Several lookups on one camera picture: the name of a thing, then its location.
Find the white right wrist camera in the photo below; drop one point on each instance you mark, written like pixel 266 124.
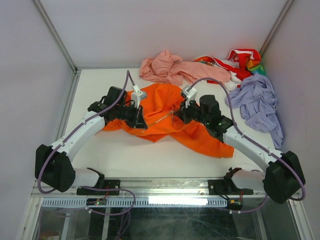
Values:
pixel 189 94

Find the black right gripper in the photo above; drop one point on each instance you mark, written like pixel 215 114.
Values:
pixel 182 113

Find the pink garment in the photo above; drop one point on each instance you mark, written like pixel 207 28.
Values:
pixel 172 69

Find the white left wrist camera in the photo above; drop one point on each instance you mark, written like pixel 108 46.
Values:
pixel 137 95

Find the lavender shirt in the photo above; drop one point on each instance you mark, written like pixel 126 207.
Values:
pixel 258 103

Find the left aluminium frame post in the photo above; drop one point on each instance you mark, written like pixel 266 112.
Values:
pixel 54 34

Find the rainbow coloured cloth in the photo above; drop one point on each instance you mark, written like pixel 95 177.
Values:
pixel 254 65

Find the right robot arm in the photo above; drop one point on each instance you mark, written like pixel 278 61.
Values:
pixel 280 175

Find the red white garment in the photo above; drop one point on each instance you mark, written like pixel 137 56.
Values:
pixel 235 64

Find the aluminium frame post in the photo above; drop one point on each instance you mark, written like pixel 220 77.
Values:
pixel 276 26
pixel 54 34

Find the orange zip jacket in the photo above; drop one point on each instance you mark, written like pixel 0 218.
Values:
pixel 158 112

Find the slotted cable duct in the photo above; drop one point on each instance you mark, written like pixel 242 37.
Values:
pixel 126 202

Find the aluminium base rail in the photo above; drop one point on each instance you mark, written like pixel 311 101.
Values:
pixel 144 187

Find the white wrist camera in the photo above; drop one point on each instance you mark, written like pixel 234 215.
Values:
pixel 137 95
pixel 189 94

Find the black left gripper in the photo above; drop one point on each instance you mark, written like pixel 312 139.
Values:
pixel 140 123

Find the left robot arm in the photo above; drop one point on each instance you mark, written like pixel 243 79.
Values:
pixel 53 163

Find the right aluminium frame post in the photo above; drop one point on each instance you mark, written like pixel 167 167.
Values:
pixel 276 26

